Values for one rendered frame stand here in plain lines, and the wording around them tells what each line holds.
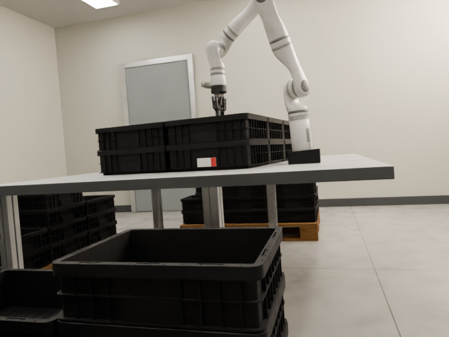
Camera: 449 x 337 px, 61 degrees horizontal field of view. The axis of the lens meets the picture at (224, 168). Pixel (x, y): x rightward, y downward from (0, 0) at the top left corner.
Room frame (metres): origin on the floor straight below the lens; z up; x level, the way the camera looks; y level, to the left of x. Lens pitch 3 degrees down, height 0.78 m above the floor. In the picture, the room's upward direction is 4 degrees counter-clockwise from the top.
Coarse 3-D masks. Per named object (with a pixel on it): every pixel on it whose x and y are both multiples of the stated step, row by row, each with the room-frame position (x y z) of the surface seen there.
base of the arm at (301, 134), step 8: (304, 112) 1.70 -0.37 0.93; (296, 120) 1.70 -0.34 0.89; (304, 120) 1.70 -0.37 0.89; (296, 128) 1.70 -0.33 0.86; (304, 128) 1.69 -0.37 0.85; (296, 136) 1.70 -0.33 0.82; (304, 136) 1.69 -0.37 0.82; (296, 144) 1.70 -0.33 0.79; (304, 144) 1.69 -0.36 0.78; (312, 144) 1.73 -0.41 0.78
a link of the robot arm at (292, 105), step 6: (288, 84) 1.72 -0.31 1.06; (288, 90) 1.72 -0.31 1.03; (288, 96) 1.73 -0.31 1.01; (294, 96) 1.72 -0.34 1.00; (288, 102) 1.73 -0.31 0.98; (294, 102) 1.74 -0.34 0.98; (288, 108) 1.72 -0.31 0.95; (294, 108) 1.70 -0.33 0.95; (300, 108) 1.69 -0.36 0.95; (306, 108) 1.71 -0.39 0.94; (288, 114) 1.75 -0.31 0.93
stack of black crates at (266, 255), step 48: (144, 240) 0.95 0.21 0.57; (192, 240) 0.92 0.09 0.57; (240, 240) 0.88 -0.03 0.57; (96, 288) 0.68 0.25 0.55; (144, 288) 0.65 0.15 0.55; (192, 288) 0.63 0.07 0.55; (240, 288) 0.60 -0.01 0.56; (96, 336) 0.66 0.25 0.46; (144, 336) 0.64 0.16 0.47; (192, 336) 0.62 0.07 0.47; (240, 336) 0.59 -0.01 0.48
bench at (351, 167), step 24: (264, 168) 1.46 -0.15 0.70; (288, 168) 1.35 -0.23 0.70; (312, 168) 1.26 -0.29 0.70; (336, 168) 1.17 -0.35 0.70; (360, 168) 1.15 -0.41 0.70; (384, 168) 1.13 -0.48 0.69; (0, 192) 1.52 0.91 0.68; (24, 192) 1.49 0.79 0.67; (48, 192) 1.46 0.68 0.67; (72, 192) 1.43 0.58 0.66; (216, 192) 1.33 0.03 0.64; (0, 216) 1.58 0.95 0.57; (216, 216) 1.33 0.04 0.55; (0, 240) 1.58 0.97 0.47
